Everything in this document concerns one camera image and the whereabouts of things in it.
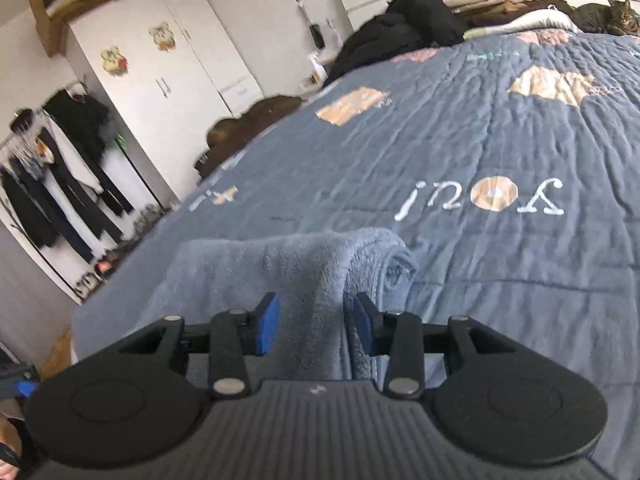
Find black long coat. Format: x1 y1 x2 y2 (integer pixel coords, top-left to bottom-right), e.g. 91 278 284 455
0 166 57 249

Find brown coat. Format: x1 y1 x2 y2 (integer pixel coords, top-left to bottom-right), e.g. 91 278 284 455
204 94 304 177

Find row of shoes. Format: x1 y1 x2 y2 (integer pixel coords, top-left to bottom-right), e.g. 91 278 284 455
74 204 167 297

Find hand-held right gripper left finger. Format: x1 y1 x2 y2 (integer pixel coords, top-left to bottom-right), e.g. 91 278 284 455
115 292 280 401

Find printed grey quilt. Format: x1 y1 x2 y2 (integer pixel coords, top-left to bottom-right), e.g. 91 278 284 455
70 29 640 480

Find black hat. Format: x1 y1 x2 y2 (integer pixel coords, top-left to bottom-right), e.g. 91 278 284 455
9 106 34 132

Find black hairbrush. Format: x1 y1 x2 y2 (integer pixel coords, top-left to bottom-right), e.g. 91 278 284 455
299 2 324 51

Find tabby cat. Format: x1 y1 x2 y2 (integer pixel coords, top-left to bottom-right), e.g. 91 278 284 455
569 0 640 37

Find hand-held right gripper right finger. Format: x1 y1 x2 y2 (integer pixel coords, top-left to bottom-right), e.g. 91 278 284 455
354 292 526 401

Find light grey hoodie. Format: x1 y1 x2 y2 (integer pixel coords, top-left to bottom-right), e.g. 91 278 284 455
49 124 104 194

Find dark navy trousers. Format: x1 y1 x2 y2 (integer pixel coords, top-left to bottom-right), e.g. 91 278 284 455
19 159 94 262

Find white wardrobe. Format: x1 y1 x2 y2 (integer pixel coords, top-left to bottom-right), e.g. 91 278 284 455
64 0 264 202

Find cartoon animal sticker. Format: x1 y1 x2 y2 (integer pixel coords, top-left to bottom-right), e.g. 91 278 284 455
148 21 177 53
99 45 131 78

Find black metal clothes rack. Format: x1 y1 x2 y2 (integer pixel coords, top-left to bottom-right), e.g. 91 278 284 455
0 79 167 307

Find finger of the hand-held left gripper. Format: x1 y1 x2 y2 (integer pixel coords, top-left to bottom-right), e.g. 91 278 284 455
0 364 41 401

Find person's left hand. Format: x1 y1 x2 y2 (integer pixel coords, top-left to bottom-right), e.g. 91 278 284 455
0 412 25 480

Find black hooded jacket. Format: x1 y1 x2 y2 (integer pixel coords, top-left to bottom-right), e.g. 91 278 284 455
43 88 112 162

